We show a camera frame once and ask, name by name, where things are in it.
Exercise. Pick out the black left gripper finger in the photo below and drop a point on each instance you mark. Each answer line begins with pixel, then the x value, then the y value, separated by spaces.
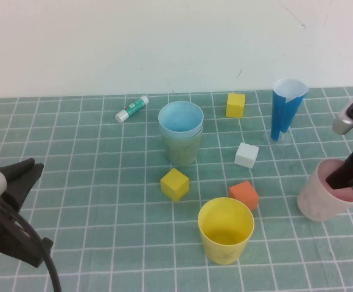
pixel 27 246
pixel 21 179

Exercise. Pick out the pink plastic cup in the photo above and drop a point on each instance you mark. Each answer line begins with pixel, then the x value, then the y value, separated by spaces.
pixel 316 203

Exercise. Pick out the green plastic cup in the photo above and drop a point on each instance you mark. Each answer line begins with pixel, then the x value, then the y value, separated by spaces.
pixel 181 152

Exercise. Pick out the blue plastic cup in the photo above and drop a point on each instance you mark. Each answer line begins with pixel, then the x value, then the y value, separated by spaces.
pixel 181 121

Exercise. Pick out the green checked tablecloth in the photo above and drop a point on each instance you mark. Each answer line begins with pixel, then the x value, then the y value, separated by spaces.
pixel 103 197

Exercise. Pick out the blue rolled paper cone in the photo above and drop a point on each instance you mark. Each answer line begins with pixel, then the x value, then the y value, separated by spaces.
pixel 281 115

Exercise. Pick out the white cube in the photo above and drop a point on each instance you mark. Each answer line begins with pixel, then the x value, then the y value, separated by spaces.
pixel 245 155

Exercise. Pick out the orange cube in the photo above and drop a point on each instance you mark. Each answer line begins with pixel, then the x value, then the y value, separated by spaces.
pixel 243 193

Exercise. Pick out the yellow cube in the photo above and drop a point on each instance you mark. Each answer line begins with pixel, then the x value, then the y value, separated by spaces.
pixel 173 182
pixel 234 106

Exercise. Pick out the green white glue stick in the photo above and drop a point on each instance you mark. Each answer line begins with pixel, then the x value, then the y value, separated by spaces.
pixel 131 109

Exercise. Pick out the yellow plastic cup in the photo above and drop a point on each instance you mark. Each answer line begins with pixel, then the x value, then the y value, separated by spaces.
pixel 222 252

